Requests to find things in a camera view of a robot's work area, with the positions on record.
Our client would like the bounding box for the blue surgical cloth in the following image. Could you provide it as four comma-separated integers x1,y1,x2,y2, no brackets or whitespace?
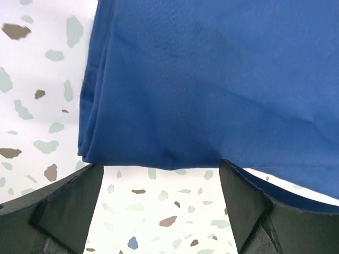
78,1,338,198

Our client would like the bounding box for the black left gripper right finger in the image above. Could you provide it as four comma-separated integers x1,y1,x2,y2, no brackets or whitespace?
219,160,338,254

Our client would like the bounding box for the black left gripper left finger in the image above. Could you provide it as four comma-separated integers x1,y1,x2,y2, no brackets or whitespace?
1,165,103,253

